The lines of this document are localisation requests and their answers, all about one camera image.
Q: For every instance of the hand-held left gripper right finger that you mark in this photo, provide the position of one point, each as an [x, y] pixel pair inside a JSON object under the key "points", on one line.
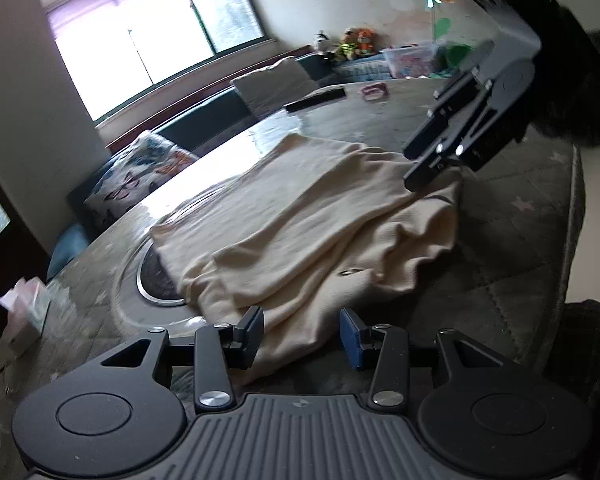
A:
{"points": [[352, 340]]}

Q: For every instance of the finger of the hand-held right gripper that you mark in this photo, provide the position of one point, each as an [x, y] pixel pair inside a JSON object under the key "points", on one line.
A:
{"points": [[447, 157], [452, 100]]}

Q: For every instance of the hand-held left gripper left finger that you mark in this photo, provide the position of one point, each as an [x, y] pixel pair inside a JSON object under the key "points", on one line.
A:
{"points": [[247, 337]]}

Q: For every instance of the cream knit garment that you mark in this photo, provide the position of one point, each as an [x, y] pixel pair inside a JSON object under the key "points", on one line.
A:
{"points": [[300, 220]]}

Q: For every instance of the green plastic cup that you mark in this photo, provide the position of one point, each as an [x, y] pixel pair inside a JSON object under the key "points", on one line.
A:
{"points": [[457, 55]]}

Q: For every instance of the clear plastic storage box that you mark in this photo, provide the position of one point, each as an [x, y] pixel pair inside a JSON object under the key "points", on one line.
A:
{"points": [[410, 62]]}

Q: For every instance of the pink hair scrunchie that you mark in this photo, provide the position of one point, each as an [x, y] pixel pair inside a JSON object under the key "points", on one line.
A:
{"points": [[366, 94]]}

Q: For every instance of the orange plush toy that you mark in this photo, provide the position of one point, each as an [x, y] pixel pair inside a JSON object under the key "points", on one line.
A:
{"points": [[366, 42]]}

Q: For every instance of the round black cooktop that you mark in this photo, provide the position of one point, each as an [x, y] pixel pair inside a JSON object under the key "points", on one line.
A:
{"points": [[152, 280]]}

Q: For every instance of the black remote control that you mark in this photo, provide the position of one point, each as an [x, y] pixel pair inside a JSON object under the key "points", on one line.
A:
{"points": [[315, 100]]}

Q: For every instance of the plain grey pillow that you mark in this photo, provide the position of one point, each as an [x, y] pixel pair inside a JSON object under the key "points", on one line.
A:
{"points": [[275, 85]]}

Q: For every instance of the butterfly print pillow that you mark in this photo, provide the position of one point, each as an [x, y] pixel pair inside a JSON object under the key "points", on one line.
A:
{"points": [[130, 180]]}

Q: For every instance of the tissue box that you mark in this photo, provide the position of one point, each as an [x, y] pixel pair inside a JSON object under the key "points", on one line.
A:
{"points": [[25, 312]]}

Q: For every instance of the teal sofa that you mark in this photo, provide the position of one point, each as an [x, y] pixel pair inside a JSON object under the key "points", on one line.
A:
{"points": [[210, 115]]}

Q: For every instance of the window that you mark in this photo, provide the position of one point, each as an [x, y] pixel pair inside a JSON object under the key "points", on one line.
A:
{"points": [[150, 40]]}

